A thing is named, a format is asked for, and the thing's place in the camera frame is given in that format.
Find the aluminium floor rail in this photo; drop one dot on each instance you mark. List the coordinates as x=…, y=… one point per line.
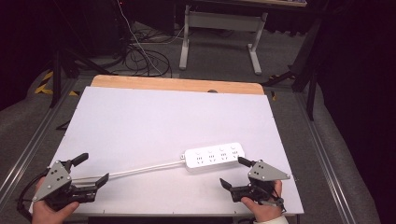
x=323, y=168
x=34, y=143

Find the white metal desk frame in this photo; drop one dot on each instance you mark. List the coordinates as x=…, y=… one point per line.
x=218, y=20

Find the white power strip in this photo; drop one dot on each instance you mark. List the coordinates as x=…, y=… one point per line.
x=214, y=155

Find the white board cover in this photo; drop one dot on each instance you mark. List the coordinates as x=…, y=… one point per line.
x=174, y=124

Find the person's right hand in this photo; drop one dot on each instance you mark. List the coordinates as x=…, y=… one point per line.
x=267, y=211

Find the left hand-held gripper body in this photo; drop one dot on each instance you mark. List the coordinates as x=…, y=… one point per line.
x=51, y=182

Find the black metal stand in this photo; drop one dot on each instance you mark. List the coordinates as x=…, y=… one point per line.
x=311, y=77

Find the black tripod stand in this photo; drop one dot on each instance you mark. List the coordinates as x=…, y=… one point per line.
x=57, y=74

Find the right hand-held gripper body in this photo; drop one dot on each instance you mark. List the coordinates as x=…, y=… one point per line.
x=264, y=172

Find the yellow black floor tape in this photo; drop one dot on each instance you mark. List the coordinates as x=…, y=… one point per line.
x=43, y=88

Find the person's left hand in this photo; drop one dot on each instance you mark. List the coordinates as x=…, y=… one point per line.
x=49, y=215

